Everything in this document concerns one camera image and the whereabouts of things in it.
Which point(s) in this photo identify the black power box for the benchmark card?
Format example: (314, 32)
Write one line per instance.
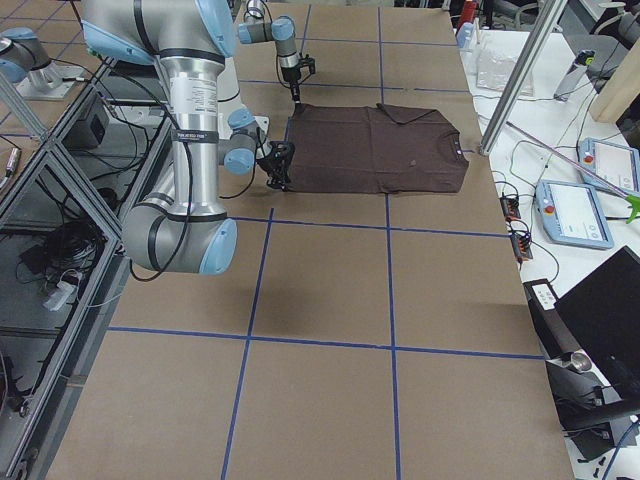
(540, 295)

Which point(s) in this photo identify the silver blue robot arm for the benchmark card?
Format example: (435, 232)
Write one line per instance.
(259, 26)
(181, 226)

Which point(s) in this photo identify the aluminium frame post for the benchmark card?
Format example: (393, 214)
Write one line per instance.
(548, 16)

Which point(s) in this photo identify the clear plastic bag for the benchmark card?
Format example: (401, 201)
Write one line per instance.
(493, 70)

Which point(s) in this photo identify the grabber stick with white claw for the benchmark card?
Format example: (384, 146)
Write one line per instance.
(631, 199)

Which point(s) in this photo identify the small circuit board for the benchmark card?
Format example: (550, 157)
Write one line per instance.
(519, 232)

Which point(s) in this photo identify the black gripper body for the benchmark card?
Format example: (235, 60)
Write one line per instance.
(290, 77)
(268, 162)

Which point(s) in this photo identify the black monitor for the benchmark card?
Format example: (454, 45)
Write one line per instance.
(602, 314)

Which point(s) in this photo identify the dark brown t-shirt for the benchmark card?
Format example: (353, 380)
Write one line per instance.
(371, 150)

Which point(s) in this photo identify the teach pendant tablet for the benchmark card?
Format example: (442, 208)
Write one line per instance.
(615, 163)
(572, 215)

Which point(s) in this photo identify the red cylinder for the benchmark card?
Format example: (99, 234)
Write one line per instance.
(468, 11)

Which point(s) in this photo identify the far teach pendant tablet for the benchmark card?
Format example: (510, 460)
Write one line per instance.
(615, 163)

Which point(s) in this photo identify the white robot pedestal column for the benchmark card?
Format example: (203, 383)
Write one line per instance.
(228, 100)

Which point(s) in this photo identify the near teach pendant tablet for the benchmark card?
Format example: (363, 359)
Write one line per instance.
(572, 215)

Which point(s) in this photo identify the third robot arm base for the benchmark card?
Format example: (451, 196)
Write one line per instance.
(26, 64)

